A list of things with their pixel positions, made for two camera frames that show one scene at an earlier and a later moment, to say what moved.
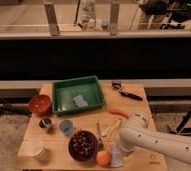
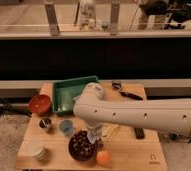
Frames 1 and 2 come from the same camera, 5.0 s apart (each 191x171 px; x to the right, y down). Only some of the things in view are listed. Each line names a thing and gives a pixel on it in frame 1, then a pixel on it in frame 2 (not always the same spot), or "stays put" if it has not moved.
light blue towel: [116, 156] to [91, 138]
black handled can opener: [116, 85] stays put
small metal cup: [45, 122] stays put
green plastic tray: [64, 91] stays put
